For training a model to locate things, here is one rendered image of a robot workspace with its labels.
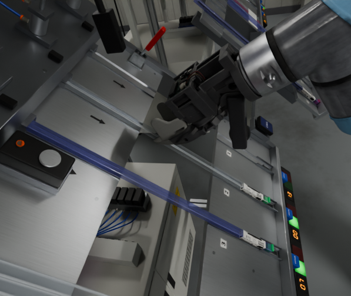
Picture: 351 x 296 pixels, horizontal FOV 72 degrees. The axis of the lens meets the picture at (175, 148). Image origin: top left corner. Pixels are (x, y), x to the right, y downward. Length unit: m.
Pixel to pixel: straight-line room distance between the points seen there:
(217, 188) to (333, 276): 0.96
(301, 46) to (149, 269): 0.60
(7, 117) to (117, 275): 0.52
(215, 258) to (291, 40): 0.35
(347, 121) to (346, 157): 1.40
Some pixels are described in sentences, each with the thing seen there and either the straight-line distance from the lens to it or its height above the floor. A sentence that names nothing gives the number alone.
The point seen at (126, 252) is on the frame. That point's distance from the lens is 0.70.
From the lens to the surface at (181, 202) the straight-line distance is 0.43.
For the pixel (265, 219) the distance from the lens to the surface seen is 0.59.
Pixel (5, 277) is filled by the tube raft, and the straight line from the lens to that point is 0.33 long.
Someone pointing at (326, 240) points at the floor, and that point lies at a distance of 1.45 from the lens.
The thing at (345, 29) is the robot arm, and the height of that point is 1.15.
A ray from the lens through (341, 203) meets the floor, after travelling 1.58.
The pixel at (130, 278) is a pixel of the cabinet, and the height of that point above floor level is 0.62.
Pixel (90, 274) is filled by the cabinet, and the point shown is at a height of 0.62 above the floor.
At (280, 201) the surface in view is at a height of 0.73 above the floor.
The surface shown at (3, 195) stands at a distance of 0.36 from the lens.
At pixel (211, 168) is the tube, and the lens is 0.51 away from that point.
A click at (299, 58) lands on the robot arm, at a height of 1.12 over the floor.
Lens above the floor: 1.27
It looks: 45 degrees down
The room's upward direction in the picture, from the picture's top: 15 degrees counter-clockwise
